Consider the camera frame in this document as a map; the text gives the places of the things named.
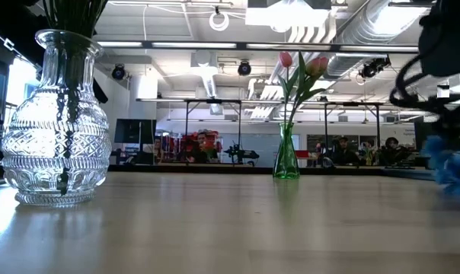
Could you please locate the clear cut-glass vase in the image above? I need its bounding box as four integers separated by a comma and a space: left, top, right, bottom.
1, 29, 113, 209

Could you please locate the small green glass vase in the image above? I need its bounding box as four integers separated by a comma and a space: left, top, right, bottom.
272, 121, 302, 180

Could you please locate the person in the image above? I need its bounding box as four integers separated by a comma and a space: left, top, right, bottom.
193, 131, 220, 163
379, 136, 410, 166
330, 135, 363, 167

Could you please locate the ceiling light strip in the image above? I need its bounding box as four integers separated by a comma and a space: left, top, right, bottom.
152, 41, 238, 49
96, 40, 143, 49

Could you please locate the red storage rack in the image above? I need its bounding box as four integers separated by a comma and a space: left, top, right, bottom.
161, 129, 222, 161

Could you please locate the black computer monitor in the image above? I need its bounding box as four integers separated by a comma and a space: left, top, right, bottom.
113, 118, 158, 164

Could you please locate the black ceiling camera rig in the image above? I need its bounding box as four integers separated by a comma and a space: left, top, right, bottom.
359, 56, 391, 79

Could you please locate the black frame workstation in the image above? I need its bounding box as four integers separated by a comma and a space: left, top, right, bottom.
321, 100, 383, 149
136, 97, 280, 164

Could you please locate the silver ventilation duct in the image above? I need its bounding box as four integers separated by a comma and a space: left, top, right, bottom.
324, 0, 421, 77

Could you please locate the black hanging ceiling camera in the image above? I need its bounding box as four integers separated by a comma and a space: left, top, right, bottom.
111, 63, 126, 81
237, 59, 252, 76

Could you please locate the white hanging air duct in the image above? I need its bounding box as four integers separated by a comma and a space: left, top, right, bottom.
190, 51, 219, 100

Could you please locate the white coiled ceiling cable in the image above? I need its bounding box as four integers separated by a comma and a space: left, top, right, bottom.
209, 11, 230, 32

